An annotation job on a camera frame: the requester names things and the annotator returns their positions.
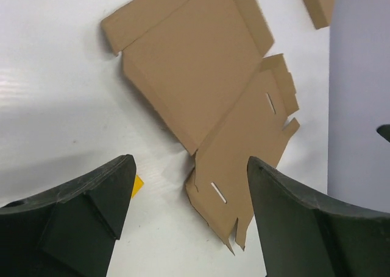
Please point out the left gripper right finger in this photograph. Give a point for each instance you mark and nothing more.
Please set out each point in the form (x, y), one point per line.
(304, 232)

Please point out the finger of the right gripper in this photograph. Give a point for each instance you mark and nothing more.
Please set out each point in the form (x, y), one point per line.
(384, 132)

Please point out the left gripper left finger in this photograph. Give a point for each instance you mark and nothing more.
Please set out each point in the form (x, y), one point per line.
(71, 229)

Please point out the cardboard box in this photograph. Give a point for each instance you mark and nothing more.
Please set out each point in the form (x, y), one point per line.
(204, 67)
(320, 12)

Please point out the yellow wooden block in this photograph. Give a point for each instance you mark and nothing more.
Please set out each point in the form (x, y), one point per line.
(137, 185)

